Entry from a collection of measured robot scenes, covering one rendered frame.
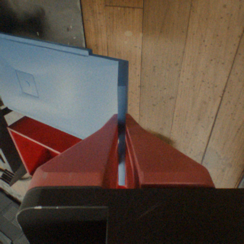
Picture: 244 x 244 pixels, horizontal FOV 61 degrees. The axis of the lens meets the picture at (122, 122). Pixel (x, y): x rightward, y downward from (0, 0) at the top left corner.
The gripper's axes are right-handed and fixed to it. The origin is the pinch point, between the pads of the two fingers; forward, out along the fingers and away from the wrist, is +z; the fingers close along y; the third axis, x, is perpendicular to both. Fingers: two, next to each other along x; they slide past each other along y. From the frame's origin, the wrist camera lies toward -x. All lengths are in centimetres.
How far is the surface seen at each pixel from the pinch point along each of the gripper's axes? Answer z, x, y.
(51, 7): 16.6, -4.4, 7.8
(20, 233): 204, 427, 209
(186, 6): 8.8, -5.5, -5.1
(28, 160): 17.1, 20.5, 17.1
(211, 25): 7.8, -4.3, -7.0
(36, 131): 15.1, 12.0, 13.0
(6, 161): 16.9, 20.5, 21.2
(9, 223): 223, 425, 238
